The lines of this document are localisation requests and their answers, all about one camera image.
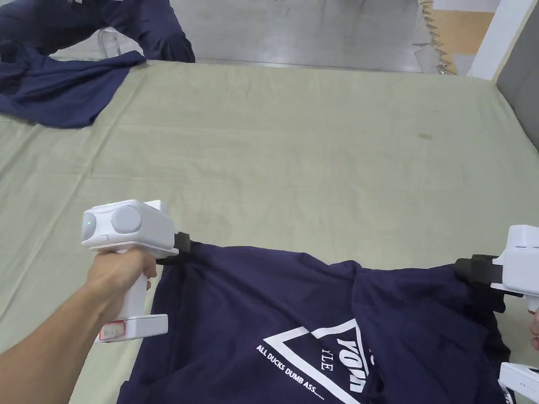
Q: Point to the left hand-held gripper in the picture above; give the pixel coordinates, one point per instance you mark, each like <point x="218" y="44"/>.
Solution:
<point x="139" y="227"/>

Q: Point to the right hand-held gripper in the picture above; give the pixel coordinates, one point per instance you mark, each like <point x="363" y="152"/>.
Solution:
<point x="520" y="261"/>

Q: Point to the dark blue shirt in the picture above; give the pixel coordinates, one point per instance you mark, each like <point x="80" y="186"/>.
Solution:
<point x="294" y="328"/>

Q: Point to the person's left forearm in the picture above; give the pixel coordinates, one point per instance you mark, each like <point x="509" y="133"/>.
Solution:
<point x="46" y="349"/>

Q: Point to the person's left hand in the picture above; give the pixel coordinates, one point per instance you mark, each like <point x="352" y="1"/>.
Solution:
<point x="120" y="277"/>

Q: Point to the person's right hand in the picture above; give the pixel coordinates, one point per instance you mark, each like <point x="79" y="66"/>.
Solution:
<point x="535" y="332"/>

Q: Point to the bed with pale green sheet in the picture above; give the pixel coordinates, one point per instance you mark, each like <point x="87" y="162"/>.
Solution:
<point x="294" y="160"/>

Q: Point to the plain dark blue garment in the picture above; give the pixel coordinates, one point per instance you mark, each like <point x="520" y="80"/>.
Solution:
<point x="54" y="90"/>

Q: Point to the grey padded headboard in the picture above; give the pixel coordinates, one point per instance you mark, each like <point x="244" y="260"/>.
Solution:
<point x="522" y="71"/>

